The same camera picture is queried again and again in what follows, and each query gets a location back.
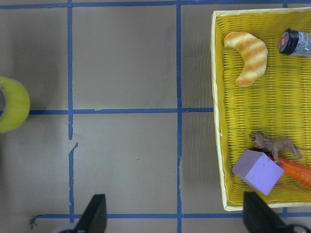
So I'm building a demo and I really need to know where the purple foam block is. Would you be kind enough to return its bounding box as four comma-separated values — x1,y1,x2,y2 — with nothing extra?
232,150,284,196

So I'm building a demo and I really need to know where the toy croissant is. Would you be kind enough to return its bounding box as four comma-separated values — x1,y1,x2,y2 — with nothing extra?
224,32,268,87

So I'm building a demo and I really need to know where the brown toy animal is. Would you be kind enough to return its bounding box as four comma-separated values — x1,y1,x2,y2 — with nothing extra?
249,131,311,165

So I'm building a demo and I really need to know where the toy carrot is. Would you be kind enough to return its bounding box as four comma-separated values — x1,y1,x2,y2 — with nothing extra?
278,157,311,187

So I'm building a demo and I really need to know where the yellow plastic tray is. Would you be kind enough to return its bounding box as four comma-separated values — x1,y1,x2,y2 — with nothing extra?
210,7,311,211

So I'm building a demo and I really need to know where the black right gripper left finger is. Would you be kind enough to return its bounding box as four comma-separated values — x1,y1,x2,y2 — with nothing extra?
52,193,108,233

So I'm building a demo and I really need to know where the small bottle with dark cap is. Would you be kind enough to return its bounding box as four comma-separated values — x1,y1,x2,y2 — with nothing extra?
278,29,311,57

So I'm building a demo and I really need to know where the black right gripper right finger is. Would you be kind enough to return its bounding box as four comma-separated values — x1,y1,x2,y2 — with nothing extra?
243,191,311,233

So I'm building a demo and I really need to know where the yellow tape roll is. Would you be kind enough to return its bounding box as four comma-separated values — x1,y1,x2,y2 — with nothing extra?
0,76,30,133

